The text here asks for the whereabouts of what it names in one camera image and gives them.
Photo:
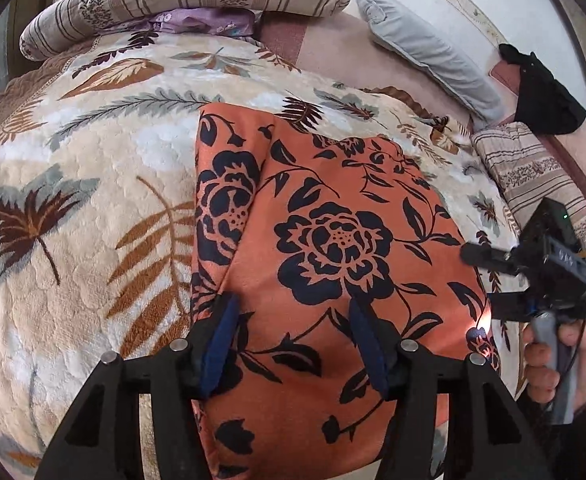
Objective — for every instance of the cream leaf pattern blanket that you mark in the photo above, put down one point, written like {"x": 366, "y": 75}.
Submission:
{"x": 97, "y": 203}

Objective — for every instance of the grey pillow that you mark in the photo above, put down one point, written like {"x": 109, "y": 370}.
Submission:
{"x": 397, "y": 29}

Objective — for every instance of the pink bed sheet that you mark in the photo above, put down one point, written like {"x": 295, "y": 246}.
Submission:
{"x": 340, "y": 48}

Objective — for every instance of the orange black floral garment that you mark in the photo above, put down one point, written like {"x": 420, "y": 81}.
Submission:
{"x": 297, "y": 225}

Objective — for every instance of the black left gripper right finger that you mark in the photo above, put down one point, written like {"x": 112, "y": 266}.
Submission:
{"x": 488, "y": 437}

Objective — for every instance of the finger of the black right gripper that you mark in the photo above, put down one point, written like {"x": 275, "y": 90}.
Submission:
{"x": 512, "y": 306}
{"x": 488, "y": 258}

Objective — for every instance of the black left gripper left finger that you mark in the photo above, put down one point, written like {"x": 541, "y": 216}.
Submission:
{"x": 99, "y": 436}

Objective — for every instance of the purple floral cloth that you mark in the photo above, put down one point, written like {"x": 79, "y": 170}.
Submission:
{"x": 226, "y": 22}

